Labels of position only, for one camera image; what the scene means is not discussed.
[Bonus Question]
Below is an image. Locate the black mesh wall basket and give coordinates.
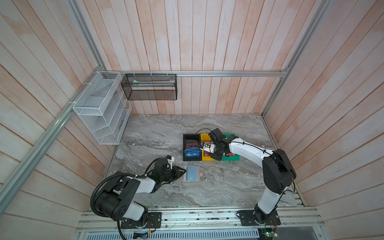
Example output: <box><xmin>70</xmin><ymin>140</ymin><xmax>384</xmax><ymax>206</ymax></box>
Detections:
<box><xmin>121</xmin><ymin>73</ymin><xmax>178</xmax><ymax>101</ymax></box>

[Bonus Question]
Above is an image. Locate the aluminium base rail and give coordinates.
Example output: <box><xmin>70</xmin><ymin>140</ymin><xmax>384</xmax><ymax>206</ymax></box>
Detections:
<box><xmin>76</xmin><ymin>207</ymin><xmax>325</xmax><ymax>233</ymax></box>

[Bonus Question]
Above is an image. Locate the white wire mesh shelf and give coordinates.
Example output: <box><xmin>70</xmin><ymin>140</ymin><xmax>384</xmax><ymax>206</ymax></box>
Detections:
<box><xmin>73</xmin><ymin>72</ymin><xmax>132</xmax><ymax>145</ymax></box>

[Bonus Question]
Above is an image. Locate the cards stack in black bin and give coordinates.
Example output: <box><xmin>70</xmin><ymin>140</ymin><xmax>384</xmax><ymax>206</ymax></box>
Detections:
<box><xmin>185</xmin><ymin>140</ymin><xmax>201</xmax><ymax>158</ymax></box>

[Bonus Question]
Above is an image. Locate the black plastic bin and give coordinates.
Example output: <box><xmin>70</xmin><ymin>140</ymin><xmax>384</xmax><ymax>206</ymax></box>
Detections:
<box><xmin>182</xmin><ymin>134</ymin><xmax>203</xmax><ymax>162</ymax></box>

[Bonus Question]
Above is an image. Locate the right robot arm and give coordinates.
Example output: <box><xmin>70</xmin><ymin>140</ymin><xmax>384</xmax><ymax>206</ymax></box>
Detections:
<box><xmin>209</xmin><ymin>128</ymin><xmax>297</xmax><ymax>224</ymax></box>

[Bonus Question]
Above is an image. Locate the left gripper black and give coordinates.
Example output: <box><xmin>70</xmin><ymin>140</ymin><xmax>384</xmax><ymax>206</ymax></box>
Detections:
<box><xmin>160</xmin><ymin>165</ymin><xmax>187</xmax><ymax>183</ymax></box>

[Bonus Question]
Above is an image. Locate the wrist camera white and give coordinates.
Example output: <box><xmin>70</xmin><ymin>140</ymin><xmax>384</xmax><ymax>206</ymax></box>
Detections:
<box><xmin>165</xmin><ymin>155</ymin><xmax>175</xmax><ymax>169</ymax></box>
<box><xmin>203</xmin><ymin>143</ymin><xmax>215</xmax><ymax>154</ymax></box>

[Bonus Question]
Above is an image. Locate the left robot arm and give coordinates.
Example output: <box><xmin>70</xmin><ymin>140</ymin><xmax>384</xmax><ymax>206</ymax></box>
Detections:
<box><xmin>90</xmin><ymin>156</ymin><xmax>187</xmax><ymax>226</ymax></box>

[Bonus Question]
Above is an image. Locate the yellow plastic bin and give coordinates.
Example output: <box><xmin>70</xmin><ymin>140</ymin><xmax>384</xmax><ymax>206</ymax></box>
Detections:
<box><xmin>200</xmin><ymin>134</ymin><xmax>215</xmax><ymax>162</ymax></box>

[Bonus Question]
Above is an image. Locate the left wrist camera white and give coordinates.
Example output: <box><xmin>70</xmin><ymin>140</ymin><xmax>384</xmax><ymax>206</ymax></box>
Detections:
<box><xmin>165</xmin><ymin>155</ymin><xmax>175</xmax><ymax>169</ymax></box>

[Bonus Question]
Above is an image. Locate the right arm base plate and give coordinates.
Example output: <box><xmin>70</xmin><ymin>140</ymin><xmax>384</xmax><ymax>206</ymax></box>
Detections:
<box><xmin>236</xmin><ymin>210</ymin><xmax>281</xmax><ymax>226</ymax></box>

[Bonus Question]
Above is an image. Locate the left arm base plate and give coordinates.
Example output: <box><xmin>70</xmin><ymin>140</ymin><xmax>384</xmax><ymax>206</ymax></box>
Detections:
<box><xmin>120</xmin><ymin>212</ymin><xmax>162</xmax><ymax>230</ymax></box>

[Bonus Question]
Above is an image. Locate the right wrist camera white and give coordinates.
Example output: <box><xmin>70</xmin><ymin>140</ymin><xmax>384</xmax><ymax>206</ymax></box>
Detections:
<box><xmin>203</xmin><ymin>143</ymin><xmax>215</xmax><ymax>154</ymax></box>

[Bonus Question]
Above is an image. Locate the horizontal aluminium wall rail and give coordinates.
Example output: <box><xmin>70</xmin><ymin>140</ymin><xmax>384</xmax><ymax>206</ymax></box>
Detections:
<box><xmin>100</xmin><ymin>69</ymin><xmax>288</xmax><ymax>78</ymax></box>

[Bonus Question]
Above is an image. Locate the tan leather card holder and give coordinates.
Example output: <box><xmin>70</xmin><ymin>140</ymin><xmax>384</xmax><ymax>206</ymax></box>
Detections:
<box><xmin>177</xmin><ymin>165</ymin><xmax>201</xmax><ymax>183</ymax></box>

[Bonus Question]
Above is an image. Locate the teal credit card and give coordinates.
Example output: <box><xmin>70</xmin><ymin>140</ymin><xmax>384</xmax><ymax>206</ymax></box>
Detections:
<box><xmin>186</xmin><ymin>166</ymin><xmax>200</xmax><ymax>182</ymax></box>

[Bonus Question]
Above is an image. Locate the cards stack in yellow bin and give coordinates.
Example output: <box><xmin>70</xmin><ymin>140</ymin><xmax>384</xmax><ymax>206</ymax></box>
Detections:
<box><xmin>203</xmin><ymin>142</ymin><xmax>215</xmax><ymax>157</ymax></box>

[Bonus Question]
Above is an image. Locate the green plastic bin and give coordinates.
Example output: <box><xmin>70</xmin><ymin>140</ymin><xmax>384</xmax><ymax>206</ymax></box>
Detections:
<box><xmin>217</xmin><ymin>132</ymin><xmax>241</xmax><ymax>161</ymax></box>

